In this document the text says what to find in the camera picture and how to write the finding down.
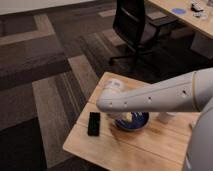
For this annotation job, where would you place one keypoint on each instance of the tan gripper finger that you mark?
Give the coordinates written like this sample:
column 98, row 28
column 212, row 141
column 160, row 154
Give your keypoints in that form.
column 128, row 117

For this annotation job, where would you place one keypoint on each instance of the white paper cup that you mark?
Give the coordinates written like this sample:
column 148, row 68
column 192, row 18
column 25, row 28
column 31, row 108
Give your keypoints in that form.
column 165, row 117

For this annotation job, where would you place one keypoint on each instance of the small objects on desk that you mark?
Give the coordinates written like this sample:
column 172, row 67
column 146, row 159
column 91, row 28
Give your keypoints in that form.
column 196, row 9

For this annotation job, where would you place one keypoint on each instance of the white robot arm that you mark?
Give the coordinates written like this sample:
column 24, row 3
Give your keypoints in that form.
column 189, row 92

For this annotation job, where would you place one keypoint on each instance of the blue round coaster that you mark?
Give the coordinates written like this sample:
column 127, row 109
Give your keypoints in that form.
column 178, row 11

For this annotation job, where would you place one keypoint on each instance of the small black box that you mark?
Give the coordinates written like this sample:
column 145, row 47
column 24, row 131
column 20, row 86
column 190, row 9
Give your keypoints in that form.
column 94, row 124

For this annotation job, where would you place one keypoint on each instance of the dark blue ceramic bowl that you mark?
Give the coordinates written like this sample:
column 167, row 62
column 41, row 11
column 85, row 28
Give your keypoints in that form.
column 139, row 120

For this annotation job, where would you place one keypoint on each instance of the wooden desk in background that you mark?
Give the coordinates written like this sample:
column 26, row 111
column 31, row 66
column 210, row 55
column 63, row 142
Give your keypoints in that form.
column 203, row 24

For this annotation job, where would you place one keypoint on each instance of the black office chair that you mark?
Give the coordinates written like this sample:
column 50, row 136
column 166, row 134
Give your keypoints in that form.
column 137, row 29

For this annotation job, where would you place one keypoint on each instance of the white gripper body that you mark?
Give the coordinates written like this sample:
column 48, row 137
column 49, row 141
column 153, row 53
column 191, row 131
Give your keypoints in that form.
column 113, row 86

